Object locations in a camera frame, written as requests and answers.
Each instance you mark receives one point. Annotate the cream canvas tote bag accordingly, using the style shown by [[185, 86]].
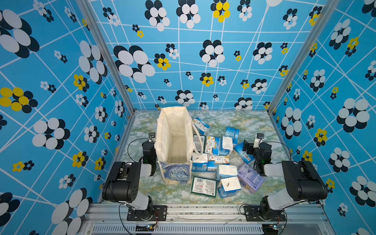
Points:
[[174, 145]]

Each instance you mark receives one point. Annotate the white blue printed tissue pack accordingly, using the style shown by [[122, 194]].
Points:
[[212, 145]]

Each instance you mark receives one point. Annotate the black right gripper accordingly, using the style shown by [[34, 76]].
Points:
[[250, 147]]

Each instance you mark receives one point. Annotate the blue white front tissue pack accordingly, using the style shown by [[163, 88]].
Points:
[[199, 162]]

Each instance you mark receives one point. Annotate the left aluminium corner post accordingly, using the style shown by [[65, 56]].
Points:
[[99, 39]]

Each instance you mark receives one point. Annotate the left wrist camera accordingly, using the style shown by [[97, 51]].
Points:
[[151, 136]]

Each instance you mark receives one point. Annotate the blue tissue pack white top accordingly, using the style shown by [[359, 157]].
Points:
[[229, 187]]

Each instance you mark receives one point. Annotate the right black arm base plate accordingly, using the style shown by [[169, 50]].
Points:
[[262, 214]]

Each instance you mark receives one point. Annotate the right aluminium corner post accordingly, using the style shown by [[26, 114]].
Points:
[[327, 12]]

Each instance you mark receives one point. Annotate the aluminium front rail frame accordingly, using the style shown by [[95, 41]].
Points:
[[208, 219]]

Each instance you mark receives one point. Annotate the blue white tissue box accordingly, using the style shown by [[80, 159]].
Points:
[[201, 126]]

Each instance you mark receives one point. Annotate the green white tissue pack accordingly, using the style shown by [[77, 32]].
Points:
[[198, 142]]

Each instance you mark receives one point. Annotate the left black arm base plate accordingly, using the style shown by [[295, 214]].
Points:
[[154, 213]]

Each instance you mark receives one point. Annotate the blue tissue pack rear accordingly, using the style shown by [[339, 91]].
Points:
[[233, 133]]

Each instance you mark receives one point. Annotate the aluminium corner post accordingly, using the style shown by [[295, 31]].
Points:
[[99, 39], [327, 12]]

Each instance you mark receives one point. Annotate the purple tissue pack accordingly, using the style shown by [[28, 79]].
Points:
[[249, 178]]

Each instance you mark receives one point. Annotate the green flat tissue pack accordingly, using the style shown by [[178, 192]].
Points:
[[204, 187]]

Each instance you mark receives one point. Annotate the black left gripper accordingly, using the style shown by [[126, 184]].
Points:
[[144, 144]]

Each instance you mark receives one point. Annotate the colourful small tissue pack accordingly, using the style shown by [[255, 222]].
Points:
[[214, 161]]

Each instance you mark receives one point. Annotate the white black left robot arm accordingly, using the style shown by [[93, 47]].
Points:
[[122, 183]]

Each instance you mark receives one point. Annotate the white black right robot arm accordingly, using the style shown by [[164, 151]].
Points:
[[303, 183]]

